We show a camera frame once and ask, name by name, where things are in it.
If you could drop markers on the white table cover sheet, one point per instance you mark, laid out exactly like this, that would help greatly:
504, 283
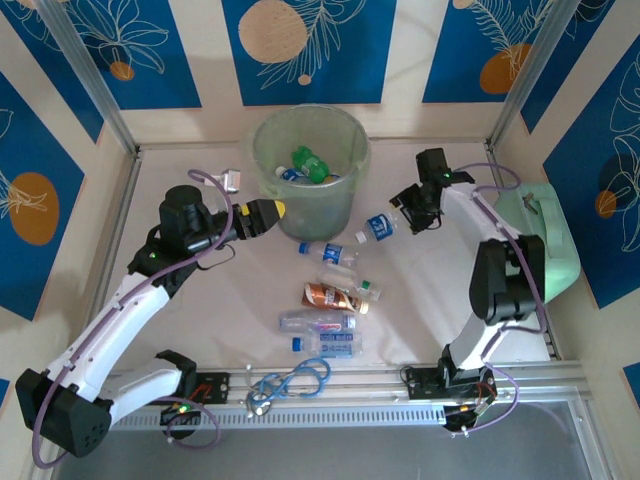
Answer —
240, 340

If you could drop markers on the clear bottle round blue logo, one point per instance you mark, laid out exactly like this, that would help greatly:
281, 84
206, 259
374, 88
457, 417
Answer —
290, 175

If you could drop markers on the clear bottle blue cap label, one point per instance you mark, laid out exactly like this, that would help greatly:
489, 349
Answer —
332, 345

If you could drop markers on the copper label plastic bottle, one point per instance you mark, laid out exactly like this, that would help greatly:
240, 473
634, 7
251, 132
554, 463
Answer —
327, 297

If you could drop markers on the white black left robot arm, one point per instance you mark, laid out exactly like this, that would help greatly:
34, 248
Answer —
115, 325

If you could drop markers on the aluminium table side rail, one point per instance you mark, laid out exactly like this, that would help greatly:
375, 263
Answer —
492, 160
111, 225

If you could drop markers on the mint green zipper bag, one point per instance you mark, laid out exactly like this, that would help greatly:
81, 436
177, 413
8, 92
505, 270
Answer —
555, 240

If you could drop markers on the aluminium frame post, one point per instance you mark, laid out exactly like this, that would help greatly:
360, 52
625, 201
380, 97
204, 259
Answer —
85, 70
530, 70

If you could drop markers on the grey metal sheet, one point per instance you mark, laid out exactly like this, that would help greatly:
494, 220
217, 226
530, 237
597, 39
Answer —
325, 455

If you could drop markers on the blue label bottle white cap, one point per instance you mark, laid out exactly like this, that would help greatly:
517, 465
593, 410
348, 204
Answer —
380, 227

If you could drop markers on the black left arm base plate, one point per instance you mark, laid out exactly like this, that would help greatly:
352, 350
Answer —
215, 387

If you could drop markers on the green bottle yellow cap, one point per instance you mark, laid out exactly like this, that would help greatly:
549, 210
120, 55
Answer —
310, 164

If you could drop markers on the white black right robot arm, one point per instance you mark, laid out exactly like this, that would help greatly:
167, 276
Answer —
505, 280

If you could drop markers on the clear bottle red blue label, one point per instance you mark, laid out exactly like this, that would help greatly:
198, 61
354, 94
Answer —
315, 322

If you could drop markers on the clear bottle blue white label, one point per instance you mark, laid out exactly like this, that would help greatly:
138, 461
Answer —
330, 254

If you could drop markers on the translucent green waste bin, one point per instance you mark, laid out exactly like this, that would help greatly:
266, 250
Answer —
310, 215

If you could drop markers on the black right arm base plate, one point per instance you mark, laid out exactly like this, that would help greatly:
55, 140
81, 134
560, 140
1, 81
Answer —
417, 385

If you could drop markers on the aluminium front rail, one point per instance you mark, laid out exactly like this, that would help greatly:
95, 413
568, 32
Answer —
360, 385

